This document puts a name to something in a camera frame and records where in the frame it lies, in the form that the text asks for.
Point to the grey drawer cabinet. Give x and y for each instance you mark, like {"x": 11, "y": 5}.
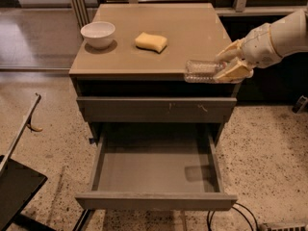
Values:
{"x": 193, "y": 32}

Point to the small dark floor object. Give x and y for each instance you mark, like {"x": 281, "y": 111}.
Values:
{"x": 300, "y": 104}

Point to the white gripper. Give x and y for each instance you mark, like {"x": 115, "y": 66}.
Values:
{"x": 259, "y": 47}

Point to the open grey middle drawer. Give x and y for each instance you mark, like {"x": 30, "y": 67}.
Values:
{"x": 155, "y": 176}

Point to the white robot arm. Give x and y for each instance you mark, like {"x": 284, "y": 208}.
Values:
{"x": 289, "y": 34}

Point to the white ceramic bowl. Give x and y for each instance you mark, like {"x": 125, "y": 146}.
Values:
{"x": 98, "y": 35}

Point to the clear plastic water bottle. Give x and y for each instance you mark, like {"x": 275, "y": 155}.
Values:
{"x": 201, "y": 71}

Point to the black tilted panel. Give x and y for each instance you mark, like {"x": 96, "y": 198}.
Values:
{"x": 18, "y": 185}

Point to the yellow sponge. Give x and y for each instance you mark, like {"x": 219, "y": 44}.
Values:
{"x": 151, "y": 42}

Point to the grey metal bar with hook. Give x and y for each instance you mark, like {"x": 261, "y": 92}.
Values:
{"x": 25, "y": 122}

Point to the closed grey upper drawer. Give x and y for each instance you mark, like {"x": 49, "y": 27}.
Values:
{"x": 157, "y": 109}

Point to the white floor vent strip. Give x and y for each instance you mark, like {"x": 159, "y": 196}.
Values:
{"x": 283, "y": 226}

